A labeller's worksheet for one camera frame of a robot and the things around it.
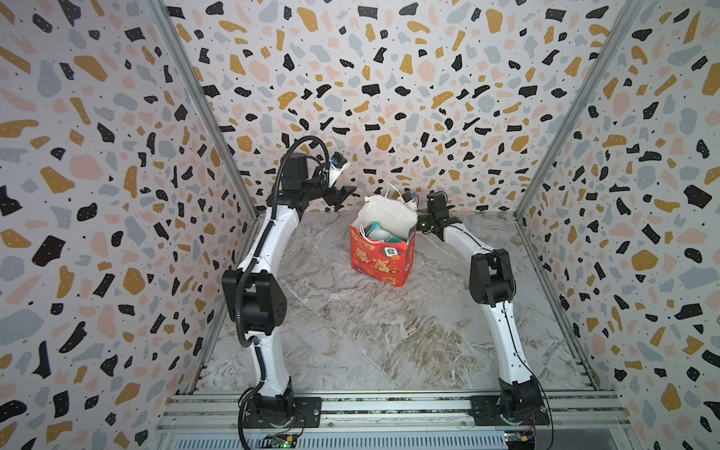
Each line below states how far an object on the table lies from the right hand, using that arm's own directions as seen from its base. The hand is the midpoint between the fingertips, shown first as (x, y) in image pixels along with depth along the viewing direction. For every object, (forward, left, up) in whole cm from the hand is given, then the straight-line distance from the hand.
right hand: (390, 225), depth 102 cm
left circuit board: (-64, +28, -12) cm, 71 cm away
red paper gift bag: (-19, 0, +4) cm, 20 cm away
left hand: (-2, +13, +23) cm, 26 cm away
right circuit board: (-61, -34, -14) cm, 71 cm away
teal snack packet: (-7, +4, +3) cm, 9 cm away
